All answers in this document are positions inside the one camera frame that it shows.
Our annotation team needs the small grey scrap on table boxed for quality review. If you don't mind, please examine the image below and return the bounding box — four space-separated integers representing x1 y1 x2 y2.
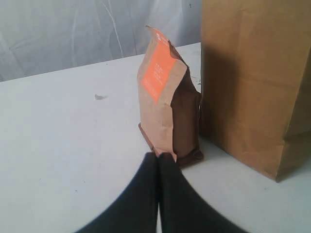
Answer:
94 94 108 100

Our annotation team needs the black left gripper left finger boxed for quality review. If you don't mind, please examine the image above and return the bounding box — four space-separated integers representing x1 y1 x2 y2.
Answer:
78 152 159 233

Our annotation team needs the brown pouch with orange label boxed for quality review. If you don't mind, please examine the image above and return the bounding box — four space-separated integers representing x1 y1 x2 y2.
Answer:
137 27 204 167

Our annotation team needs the brown paper bag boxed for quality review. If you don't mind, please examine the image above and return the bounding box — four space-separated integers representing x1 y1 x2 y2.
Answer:
200 0 311 182

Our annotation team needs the white backdrop curtain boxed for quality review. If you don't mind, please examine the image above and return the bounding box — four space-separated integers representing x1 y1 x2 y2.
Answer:
0 0 202 81

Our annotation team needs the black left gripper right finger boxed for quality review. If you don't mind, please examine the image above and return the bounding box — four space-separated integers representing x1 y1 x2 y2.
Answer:
158 153 243 233

